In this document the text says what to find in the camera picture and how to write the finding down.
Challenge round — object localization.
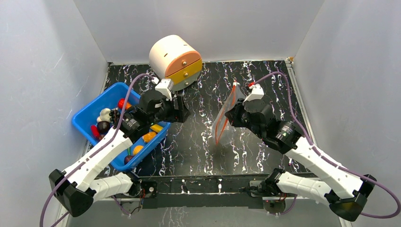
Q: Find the red orange pepper toy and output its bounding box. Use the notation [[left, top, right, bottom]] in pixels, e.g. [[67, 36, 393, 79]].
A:
[[117, 98, 132, 110]]

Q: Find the dark purple plum toy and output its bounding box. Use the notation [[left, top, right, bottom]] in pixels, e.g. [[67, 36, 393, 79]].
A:
[[96, 121, 111, 134]]

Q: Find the purple mangosteen toy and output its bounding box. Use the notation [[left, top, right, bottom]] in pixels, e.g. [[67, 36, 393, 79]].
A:
[[124, 155, 134, 165]]

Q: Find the clear zip top bag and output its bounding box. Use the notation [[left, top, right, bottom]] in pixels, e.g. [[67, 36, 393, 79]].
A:
[[211, 80, 248, 147]]

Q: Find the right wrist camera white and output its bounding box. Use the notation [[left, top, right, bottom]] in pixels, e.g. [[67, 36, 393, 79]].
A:
[[244, 83, 265, 103]]

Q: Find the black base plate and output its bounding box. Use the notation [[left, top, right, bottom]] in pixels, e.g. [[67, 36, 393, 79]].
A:
[[131, 174, 289, 209]]

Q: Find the crumpled orange food toy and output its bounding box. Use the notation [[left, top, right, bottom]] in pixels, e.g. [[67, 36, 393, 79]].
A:
[[132, 145, 144, 156]]

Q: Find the red chili toy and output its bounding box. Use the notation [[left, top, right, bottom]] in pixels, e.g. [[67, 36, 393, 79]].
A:
[[90, 125, 100, 140]]

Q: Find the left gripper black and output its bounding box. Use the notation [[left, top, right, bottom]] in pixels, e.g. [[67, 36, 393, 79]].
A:
[[149, 95, 190, 126]]

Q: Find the round white drawer cabinet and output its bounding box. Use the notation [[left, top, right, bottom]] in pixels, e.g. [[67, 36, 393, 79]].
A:
[[149, 35, 202, 91]]

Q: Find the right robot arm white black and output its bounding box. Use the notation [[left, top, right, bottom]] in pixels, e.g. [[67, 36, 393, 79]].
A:
[[224, 98, 374, 221]]

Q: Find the yellow banana toy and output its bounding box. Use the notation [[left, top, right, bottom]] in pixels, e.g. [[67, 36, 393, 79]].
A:
[[150, 124, 164, 133]]

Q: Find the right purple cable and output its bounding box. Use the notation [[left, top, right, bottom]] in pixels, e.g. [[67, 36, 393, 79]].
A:
[[249, 71, 401, 219]]

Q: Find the white garlic toy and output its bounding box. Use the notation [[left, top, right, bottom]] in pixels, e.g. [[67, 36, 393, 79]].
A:
[[96, 108, 111, 123]]

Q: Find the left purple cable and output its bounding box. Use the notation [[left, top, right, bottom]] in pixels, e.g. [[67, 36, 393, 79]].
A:
[[39, 73, 159, 227]]

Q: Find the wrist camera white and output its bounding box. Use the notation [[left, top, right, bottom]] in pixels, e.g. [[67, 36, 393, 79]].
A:
[[244, 83, 265, 103], [155, 79, 174, 101]]

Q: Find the orange tangerine toy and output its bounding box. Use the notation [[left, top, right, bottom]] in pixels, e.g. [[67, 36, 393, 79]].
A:
[[142, 131, 157, 143]]

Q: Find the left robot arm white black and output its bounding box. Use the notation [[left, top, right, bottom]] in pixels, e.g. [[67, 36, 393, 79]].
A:
[[49, 90, 190, 217]]

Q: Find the purple cable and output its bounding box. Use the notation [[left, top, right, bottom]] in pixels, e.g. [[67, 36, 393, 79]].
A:
[[39, 73, 159, 227], [249, 71, 401, 219]]

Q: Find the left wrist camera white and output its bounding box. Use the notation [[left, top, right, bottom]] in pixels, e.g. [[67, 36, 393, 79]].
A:
[[155, 79, 174, 101]]

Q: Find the blue plastic bin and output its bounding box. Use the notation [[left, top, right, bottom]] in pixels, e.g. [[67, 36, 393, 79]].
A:
[[72, 82, 171, 172]]

